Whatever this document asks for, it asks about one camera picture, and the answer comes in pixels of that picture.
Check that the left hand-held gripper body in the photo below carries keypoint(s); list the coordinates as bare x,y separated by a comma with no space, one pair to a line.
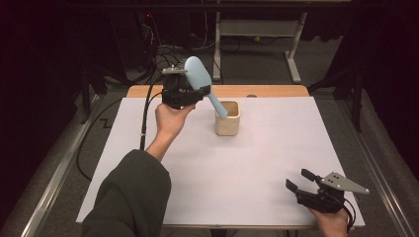
176,94

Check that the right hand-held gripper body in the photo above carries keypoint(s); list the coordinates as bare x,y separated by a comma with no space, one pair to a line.
324,199

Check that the cream square cup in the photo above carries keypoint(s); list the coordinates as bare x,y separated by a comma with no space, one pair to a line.
227,127

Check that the person's right hand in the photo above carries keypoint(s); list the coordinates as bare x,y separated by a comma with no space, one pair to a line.
331,223

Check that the person's left hand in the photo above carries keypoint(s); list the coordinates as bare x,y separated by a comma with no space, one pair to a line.
171,120

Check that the white table mat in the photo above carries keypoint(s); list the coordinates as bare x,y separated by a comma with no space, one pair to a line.
250,177

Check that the wooden table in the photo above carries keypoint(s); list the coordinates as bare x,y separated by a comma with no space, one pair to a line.
270,91

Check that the small yellow-green ball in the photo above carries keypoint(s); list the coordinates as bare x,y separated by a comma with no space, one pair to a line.
257,38

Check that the black stand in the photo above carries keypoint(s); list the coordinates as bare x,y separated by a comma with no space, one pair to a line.
357,98
86,92

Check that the metal floor rail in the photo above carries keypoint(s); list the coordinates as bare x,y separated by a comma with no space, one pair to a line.
378,184
56,174

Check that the white metal stand frame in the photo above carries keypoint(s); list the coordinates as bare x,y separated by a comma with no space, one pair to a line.
257,28

